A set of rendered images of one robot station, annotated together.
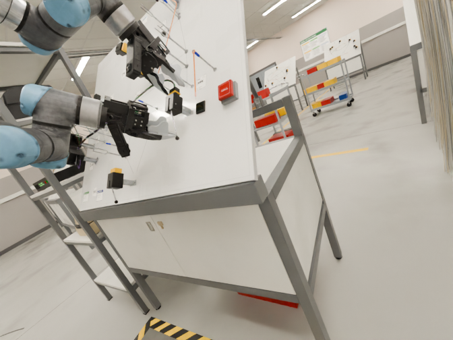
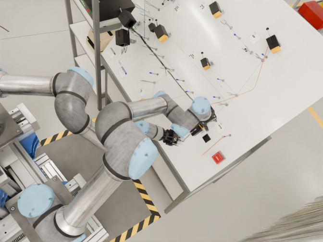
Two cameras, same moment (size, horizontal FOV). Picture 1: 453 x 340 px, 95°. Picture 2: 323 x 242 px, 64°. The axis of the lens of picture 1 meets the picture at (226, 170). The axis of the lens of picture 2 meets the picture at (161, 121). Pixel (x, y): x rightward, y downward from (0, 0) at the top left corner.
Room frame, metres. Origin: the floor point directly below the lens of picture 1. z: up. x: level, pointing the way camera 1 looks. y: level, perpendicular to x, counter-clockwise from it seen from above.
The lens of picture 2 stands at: (-0.02, 0.23, 2.35)
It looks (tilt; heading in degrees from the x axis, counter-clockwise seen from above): 59 degrees down; 3
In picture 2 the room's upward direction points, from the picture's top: 21 degrees clockwise
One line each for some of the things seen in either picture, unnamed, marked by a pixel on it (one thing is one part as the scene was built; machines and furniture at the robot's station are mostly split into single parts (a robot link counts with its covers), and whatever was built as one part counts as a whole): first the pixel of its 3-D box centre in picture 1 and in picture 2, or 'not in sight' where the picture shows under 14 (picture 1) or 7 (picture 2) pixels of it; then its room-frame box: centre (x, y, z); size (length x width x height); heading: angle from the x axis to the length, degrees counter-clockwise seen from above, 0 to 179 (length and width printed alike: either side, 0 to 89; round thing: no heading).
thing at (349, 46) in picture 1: (344, 61); not in sight; (7.90, -5.60, 0.83); 1.18 x 0.72 x 1.65; 44
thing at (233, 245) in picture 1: (212, 246); (159, 161); (0.73, 0.17, 0.60); 0.55 x 0.03 x 0.39; 53
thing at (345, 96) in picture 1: (324, 88); not in sight; (4.93, -2.89, 0.54); 0.99 x 0.50 x 1.08; 46
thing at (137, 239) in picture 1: (137, 243); (123, 103); (1.06, 0.61, 0.60); 0.55 x 0.02 x 0.39; 53
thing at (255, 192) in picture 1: (141, 206); (142, 116); (0.88, 0.41, 0.83); 1.18 x 0.05 x 0.06; 53
